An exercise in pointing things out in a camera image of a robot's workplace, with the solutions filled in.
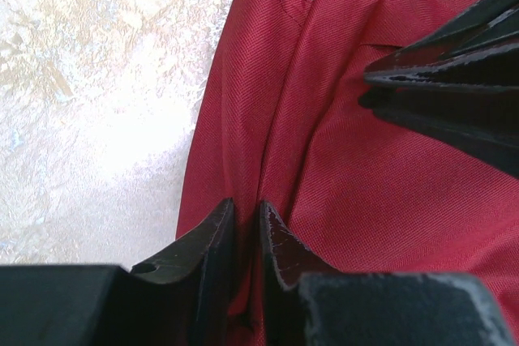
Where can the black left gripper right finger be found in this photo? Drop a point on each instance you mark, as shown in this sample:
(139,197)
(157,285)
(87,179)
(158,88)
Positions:
(309,302)

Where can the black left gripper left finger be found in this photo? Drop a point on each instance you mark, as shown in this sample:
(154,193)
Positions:
(179,296)

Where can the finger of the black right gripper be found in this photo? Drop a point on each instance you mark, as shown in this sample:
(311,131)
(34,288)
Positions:
(475,51)
(484,126)

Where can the red backpack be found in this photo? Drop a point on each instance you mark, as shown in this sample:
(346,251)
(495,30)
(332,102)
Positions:
(280,121)

